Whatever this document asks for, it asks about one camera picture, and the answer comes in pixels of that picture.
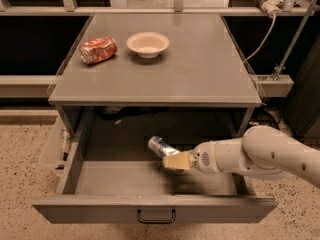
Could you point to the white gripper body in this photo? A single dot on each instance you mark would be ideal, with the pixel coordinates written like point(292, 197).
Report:
point(203, 156)

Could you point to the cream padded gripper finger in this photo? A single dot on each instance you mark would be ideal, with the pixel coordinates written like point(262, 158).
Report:
point(180, 161)

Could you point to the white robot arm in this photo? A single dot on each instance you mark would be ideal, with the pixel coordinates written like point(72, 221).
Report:
point(263, 152)

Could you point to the open grey top drawer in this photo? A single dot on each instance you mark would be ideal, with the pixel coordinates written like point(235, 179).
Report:
point(110, 173)

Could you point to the grey metal drawer cabinet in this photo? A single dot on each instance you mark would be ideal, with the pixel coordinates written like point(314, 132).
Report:
point(200, 68)

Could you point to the crushed orange soda can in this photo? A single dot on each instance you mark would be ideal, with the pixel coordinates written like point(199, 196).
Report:
point(97, 50)

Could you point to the white paper bowl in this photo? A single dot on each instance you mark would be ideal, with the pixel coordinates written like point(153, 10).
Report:
point(148, 45)

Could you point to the white power strip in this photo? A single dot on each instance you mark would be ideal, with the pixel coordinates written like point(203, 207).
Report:
point(269, 7)

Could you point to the black drawer handle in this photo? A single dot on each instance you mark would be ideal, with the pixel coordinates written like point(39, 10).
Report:
point(156, 216)

